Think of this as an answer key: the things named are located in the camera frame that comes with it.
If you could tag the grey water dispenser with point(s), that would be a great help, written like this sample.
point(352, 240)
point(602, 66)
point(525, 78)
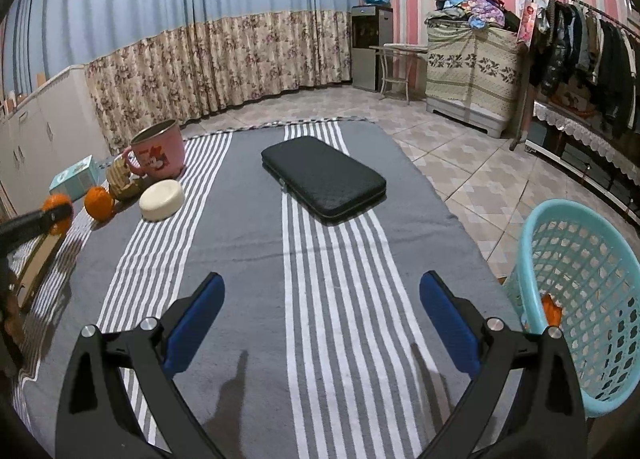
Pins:
point(370, 54)

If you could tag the metal clothes rack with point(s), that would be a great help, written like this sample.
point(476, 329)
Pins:
point(520, 124)

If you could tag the pink metal mug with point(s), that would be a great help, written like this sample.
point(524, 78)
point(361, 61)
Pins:
point(160, 154)

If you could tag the teal cardboard box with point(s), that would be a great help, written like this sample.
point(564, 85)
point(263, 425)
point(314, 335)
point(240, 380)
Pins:
point(75, 179)

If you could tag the pile of clothes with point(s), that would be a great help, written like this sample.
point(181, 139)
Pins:
point(470, 4)

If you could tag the teal plastic basket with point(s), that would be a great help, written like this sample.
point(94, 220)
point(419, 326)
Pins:
point(524, 269)

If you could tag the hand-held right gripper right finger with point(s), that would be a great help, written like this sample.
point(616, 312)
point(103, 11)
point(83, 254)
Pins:
point(445, 319)

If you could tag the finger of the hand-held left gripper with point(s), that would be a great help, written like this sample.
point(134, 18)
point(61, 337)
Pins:
point(25, 228)

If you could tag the cloth-covered cabinet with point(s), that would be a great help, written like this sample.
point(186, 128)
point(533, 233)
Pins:
point(470, 69)

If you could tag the lace-covered low shelf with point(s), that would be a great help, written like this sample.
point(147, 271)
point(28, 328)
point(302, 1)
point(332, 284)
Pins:
point(575, 129)

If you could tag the orange plastic wrapper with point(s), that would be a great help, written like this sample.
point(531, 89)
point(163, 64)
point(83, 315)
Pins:
point(550, 311)

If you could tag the white cabinet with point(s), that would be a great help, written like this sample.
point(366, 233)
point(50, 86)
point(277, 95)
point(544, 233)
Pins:
point(50, 114)

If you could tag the white round soap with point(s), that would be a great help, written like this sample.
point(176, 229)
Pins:
point(160, 199)

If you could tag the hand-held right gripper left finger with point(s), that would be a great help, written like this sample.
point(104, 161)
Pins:
point(200, 319)

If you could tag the black zip case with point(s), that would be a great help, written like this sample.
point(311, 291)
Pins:
point(325, 179)

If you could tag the blue floral curtain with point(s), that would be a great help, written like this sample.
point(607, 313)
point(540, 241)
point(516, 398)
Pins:
point(200, 39)

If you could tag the small metal table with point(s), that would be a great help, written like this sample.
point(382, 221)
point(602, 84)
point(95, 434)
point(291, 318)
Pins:
point(405, 47)

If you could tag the brown cardboard board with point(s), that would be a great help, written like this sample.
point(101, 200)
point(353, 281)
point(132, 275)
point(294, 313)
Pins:
point(37, 264)

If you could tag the row of hanging clothes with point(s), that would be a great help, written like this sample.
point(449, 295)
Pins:
point(600, 64)

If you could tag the grey striped blanket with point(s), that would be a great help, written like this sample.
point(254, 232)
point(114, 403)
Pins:
point(250, 249)

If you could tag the orange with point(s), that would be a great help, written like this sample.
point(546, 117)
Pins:
point(57, 200)
point(97, 204)

